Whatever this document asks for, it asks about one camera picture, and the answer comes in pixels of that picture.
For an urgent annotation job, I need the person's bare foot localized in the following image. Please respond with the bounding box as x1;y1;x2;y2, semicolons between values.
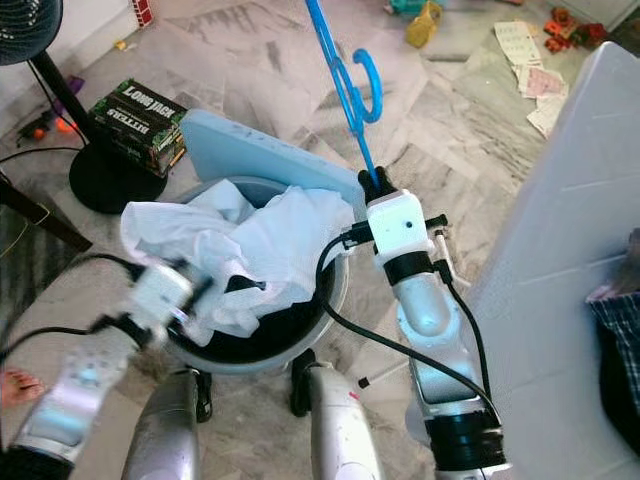
0;368;51;406

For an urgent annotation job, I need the dark wooden furniture leg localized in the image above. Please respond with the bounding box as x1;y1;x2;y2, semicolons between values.
0;175;96;251

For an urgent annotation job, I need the grey round laundry basket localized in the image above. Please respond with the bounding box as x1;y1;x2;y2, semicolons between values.
165;175;351;376

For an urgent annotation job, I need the blue white plaid shirt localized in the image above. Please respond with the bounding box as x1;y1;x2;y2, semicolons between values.
588;230;640;351

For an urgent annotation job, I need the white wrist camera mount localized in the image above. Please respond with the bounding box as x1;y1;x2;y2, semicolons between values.
365;190;429;263
135;265;196;326

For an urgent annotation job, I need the black crumpled cloth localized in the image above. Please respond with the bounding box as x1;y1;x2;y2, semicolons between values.
600;330;640;456

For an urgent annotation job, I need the silver right robot leg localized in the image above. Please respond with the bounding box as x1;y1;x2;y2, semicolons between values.
290;360;386;480

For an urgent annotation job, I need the silver left robot leg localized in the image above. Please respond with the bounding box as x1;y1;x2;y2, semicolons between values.
135;365;211;480

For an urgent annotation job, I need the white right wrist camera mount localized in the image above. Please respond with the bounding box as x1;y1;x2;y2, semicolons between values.
365;190;429;263

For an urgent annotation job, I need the red brick pattern box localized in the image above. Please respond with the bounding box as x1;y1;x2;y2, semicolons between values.
132;0;156;29

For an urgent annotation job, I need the red orange toy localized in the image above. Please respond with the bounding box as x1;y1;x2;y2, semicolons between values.
545;8;611;53

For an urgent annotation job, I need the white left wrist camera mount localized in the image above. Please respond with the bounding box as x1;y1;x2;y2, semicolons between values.
135;265;196;326

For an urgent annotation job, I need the yellow plastic toy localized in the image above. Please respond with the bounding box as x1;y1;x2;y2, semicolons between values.
405;0;443;48

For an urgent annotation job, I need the Long Jack Bitters carton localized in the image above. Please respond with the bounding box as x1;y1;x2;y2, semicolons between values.
88;78;189;176

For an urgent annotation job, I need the blue plastic clothes hanger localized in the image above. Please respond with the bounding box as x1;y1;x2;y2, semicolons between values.
305;0;384;186

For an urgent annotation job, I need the silver robot leg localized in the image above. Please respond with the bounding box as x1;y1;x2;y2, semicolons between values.
135;365;211;480
290;360;386;480

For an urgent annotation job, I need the grey plastic folding table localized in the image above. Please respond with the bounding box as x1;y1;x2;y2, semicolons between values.
405;40;640;480

